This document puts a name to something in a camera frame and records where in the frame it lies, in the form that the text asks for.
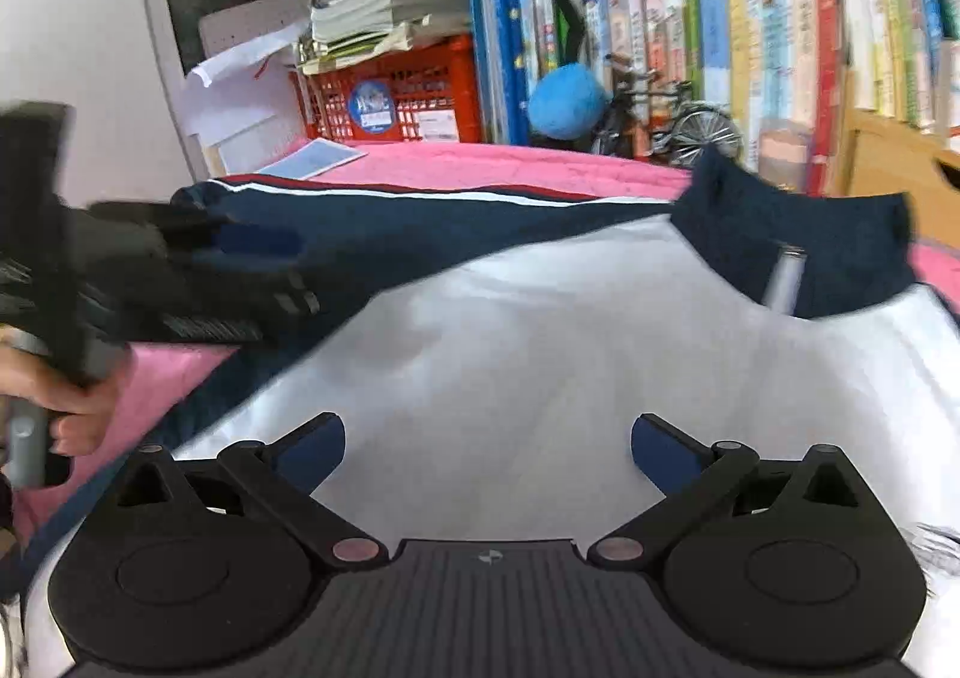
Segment stack of paper booklets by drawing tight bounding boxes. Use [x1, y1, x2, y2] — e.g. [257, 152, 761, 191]
[300, 0, 473, 75]

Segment person's left hand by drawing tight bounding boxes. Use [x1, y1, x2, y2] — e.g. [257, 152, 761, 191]
[0, 346, 127, 458]

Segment loose white paper sheets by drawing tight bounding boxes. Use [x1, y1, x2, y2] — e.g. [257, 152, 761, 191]
[184, 18, 316, 176]

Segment large red plastic crate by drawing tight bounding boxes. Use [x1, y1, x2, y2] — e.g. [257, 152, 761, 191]
[289, 33, 485, 145]

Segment white and navy jacket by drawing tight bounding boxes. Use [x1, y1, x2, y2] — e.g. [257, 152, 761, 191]
[0, 149, 960, 678]

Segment pink bed blanket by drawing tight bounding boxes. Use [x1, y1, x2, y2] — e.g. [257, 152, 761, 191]
[0, 138, 960, 551]

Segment light blue paper sheet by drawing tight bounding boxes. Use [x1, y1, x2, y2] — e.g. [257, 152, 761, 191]
[259, 138, 368, 180]

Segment blue plush ball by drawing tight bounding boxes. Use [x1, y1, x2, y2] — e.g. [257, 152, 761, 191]
[527, 63, 610, 140]

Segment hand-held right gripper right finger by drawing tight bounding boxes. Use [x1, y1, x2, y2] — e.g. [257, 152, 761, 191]
[587, 414, 875, 570]

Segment row of green-spined books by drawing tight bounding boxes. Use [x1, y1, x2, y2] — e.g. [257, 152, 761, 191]
[821, 0, 960, 139]

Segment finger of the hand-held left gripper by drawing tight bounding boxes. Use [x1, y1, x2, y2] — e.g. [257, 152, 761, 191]
[90, 200, 307, 260]
[133, 260, 322, 347]

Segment wooden drawer organizer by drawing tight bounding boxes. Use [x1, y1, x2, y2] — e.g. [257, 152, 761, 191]
[832, 108, 960, 251]

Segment row of colourful picture books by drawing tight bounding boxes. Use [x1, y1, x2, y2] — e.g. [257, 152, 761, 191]
[570, 0, 845, 195]

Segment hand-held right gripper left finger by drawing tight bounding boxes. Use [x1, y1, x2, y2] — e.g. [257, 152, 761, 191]
[96, 412, 391, 572]

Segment miniature bicycle model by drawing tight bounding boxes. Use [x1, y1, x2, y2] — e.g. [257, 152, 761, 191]
[592, 52, 743, 169]

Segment row of tall blue books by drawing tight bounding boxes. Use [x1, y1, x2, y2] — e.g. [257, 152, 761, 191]
[465, 0, 571, 146]

